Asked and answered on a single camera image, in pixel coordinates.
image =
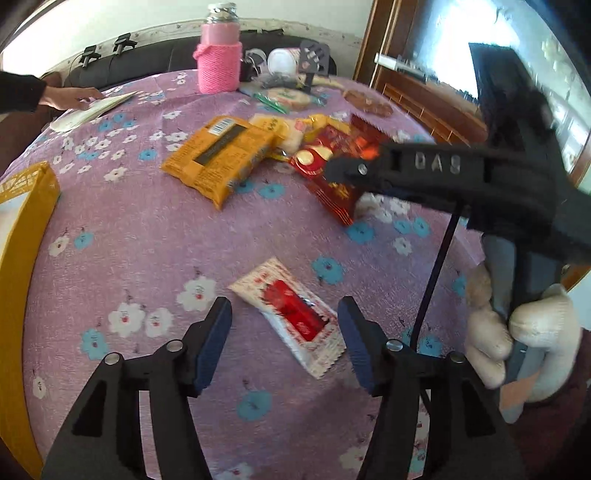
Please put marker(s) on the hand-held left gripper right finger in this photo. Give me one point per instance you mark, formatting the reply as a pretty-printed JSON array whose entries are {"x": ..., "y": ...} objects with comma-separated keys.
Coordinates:
[{"x": 355, "y": 348}]

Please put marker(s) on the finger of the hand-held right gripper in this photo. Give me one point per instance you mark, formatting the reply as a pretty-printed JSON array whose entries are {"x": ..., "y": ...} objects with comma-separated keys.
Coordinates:
[{"x": 364, "y": 168}]

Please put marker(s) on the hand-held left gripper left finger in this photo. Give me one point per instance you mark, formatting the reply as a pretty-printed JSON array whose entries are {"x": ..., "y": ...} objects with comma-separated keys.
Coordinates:
[{"x": 212, "y": 344}]

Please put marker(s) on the large red snack packet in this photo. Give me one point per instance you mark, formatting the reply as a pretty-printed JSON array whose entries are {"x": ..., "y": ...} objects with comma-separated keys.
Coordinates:
[{"x": 323, "y": 180}]

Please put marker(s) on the white and red snack packet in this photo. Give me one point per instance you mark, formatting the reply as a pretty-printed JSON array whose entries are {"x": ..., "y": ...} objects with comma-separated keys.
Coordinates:
[{"x": 291, "y": 316}]

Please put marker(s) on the yellow cardboard box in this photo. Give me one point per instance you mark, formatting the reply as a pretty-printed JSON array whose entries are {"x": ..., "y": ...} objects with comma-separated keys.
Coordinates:
[{"x": 14, "y": 277}]

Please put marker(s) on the person's right hand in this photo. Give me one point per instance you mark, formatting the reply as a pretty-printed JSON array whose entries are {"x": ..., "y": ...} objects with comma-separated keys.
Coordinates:
[{"x": 554, "y": 323}]

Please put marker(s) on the yellow and red snack packet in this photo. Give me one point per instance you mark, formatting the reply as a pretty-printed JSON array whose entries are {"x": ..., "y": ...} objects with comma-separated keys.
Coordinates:
[{"x": 318, "y": 125}]

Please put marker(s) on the brown snack packet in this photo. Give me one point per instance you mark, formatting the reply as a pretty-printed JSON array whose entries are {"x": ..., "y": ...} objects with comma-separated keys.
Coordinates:
[{"x": 369, "y": 104}]

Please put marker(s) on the wooden cabinet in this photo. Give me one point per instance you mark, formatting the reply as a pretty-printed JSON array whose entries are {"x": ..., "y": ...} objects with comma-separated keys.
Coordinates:
[{"x": 415, "y": 99}]

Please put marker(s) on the round biscuit green packet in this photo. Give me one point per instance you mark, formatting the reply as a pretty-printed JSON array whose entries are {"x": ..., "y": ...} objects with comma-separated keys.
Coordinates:
[{"x": 286, "y": 98}]

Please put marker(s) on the small yellow packet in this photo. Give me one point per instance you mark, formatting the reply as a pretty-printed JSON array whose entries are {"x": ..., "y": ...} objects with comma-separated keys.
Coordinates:
[{"x": 268, "y": 125}]

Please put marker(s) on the black phone stand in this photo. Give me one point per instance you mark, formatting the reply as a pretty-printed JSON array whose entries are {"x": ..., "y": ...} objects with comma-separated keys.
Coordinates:
[{"x": 314, "y": 57}]

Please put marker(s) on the purple floral tablecloth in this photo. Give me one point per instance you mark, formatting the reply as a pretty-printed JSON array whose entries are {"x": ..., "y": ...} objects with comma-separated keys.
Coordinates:
[{"x": 138, "y": 240}]

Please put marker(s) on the white plastic jar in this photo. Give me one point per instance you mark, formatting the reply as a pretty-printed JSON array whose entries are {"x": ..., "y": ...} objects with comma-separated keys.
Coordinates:
[{"x": 282, "y": 62}]

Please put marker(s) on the yellow cracker packet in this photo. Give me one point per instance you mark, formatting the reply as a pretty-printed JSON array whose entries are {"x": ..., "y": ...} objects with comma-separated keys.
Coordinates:
[{"x": 217, "y": 157}]

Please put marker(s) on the clear glass mug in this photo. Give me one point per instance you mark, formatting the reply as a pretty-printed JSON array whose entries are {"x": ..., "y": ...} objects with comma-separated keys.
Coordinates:
[{"x": 255, "y": 62}]

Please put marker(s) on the bright window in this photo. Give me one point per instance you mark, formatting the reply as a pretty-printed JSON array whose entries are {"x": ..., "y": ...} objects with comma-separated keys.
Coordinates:
[{"x": 452, "y": 37}]

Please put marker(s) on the pink knitted-sleeve bottle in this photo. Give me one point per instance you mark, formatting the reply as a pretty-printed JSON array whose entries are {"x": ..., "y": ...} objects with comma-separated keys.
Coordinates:
[{"x": 219, "y": 60}]

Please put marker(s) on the black sofa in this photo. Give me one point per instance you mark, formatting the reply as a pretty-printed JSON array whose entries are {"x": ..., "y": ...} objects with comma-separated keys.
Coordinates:
[{"x": 152, "y": 55}]

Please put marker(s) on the white paper booklet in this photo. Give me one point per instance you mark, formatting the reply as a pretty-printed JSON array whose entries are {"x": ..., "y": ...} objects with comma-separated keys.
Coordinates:
[{"x": 87, "y": 113}]

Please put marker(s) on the black clip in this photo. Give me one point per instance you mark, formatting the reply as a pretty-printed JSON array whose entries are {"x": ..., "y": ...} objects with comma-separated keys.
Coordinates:
[
  {"x": 90, "y": 55},
  {"x": 123, "y": 42}
]

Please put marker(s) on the wooden door frame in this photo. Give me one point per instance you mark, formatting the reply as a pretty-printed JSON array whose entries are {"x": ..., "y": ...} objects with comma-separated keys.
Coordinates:
[{"x": 378, "y": 32}]

